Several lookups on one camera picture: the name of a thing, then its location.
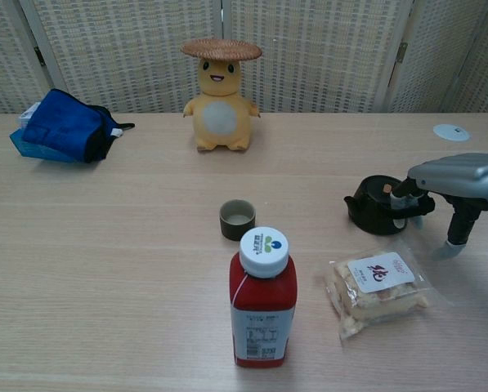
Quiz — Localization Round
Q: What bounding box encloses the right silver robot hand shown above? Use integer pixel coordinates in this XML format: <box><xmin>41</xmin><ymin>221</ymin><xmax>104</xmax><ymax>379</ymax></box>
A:
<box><xmin>389</xmin><ymin>153</ymin><xmax>488</xmax><ymax>261</ymax></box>

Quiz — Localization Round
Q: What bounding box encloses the black teapot with handle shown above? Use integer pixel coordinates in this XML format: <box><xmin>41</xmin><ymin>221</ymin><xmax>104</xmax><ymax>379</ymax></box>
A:
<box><xmin>343</xmin><ymin>174</ymin><xmax>423</xmax><ymax>236</ymax></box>

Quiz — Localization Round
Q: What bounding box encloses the white round table grommet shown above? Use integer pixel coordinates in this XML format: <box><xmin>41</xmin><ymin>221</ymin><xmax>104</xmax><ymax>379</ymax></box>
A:
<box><xmin>432</xmin><ymin>123</ymin><xmax>472</xmax><ymax>143</ymax></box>

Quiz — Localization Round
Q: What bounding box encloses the clear bag of bread snack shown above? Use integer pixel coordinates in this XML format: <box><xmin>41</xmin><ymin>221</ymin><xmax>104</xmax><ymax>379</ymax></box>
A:
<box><xmin>324</xmin><ymin>240</ymin><xmax>453</xmax><ymax>347</ymax></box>

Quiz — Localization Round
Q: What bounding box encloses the red juice bottle white cap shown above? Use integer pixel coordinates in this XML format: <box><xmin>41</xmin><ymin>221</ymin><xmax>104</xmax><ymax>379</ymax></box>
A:
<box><xmin>228</xmin><ymin>225</ymin><xmax>298</xmax><ymax>369</ymax></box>

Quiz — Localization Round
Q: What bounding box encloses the dark green teacup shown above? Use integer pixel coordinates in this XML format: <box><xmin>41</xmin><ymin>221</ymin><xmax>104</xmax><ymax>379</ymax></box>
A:
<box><xmin>219</xmin><ymin>198</ymin><xmax>257</xmax><ymax>242</ymax></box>

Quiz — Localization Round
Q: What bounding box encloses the yellow cartoon toy figure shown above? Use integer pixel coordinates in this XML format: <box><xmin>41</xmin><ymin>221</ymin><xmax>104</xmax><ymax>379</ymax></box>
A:
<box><xmin>181</xmin><ymin>56</ymin><xmax>262</xmax><ymax>154</ymax></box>

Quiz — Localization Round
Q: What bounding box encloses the brown woven straw hat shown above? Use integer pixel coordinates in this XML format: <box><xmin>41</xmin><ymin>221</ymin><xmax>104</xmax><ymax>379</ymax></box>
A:
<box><xmin>180</xmin><ymin>38</ymin><xmax>264</xmax><ymax>63</ymax></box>

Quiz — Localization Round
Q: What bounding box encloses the white woven folding screen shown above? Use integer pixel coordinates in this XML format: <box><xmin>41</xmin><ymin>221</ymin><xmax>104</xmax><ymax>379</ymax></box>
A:
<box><xmin>0</xmin><ymin>0</ymin><xmax>488</xmax><ymax>118</ymax></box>

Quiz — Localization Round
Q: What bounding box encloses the blue and black pouch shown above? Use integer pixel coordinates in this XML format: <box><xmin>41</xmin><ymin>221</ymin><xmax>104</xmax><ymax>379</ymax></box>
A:
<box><xmin>21</xmin><ymin>88</ymin><xmax>136</xmax><ymax>164</ymax></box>

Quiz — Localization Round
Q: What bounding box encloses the light blue box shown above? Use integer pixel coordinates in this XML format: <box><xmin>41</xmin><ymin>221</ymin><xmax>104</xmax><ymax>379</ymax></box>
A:
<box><xmin>8</xmin><ymin>127</ymin><xmax>81</xmax><ymax>163</ymax></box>

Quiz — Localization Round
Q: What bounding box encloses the small white packet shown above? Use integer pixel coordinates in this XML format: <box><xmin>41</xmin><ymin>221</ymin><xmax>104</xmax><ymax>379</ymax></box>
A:
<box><xmin>16</xmin><ymin>101</ymin><xmax>43</xmax><ymax>128</ymax></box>

